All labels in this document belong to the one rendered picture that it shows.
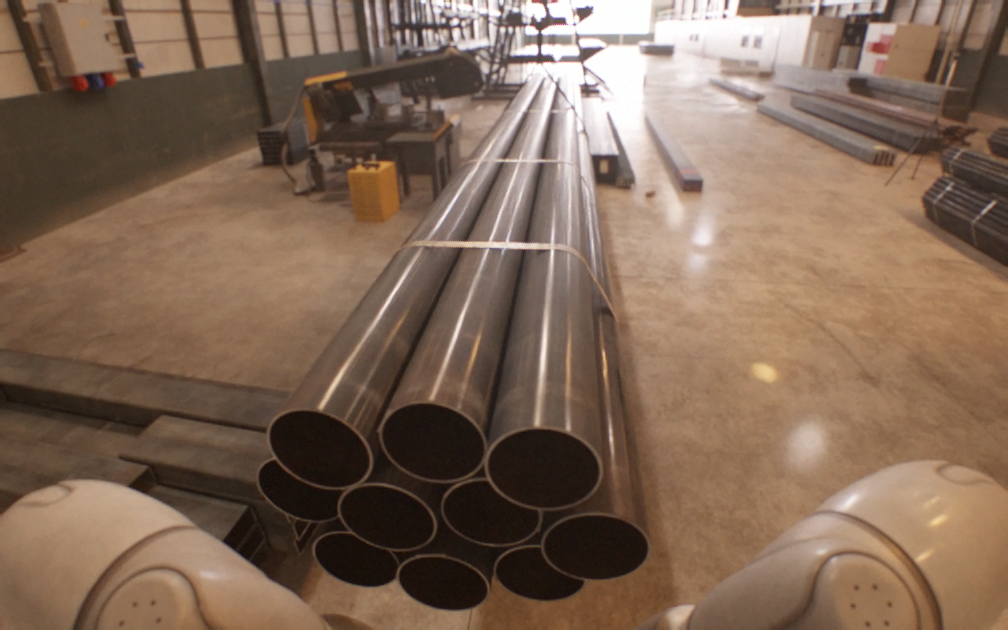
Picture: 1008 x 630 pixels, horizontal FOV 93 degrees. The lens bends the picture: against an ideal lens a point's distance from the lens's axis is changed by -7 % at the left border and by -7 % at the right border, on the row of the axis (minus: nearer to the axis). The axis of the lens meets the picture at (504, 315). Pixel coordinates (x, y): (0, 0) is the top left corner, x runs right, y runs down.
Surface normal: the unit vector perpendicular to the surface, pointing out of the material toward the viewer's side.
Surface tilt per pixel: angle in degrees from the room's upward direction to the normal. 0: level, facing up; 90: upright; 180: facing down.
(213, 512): 0
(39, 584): 40
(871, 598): 23
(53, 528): 10
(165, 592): 27
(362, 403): 49
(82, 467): 0
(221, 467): 0
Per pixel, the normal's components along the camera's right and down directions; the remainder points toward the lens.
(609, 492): 0.18, -0.84
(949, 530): 0.11, -0.70
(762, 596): -0.90, -0.41
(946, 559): 0.04, -0.51
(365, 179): -0.22, 0.48
